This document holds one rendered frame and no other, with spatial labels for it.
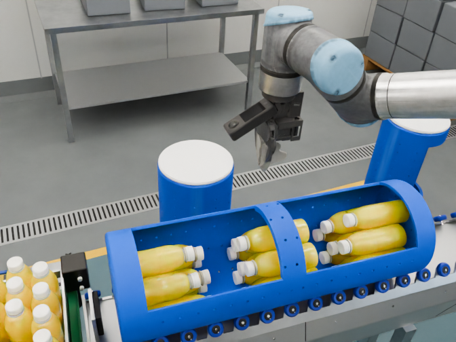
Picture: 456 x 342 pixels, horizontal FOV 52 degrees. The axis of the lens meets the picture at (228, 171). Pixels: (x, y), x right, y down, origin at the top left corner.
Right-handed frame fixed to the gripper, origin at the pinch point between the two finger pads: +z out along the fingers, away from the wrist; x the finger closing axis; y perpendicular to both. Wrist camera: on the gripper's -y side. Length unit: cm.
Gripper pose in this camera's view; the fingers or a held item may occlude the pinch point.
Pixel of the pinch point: (260, 166)
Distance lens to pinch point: 111.1
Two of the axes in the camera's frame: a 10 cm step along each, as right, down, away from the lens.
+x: -3.2, -5.9, 7.5
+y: 9.5, -1.5, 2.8
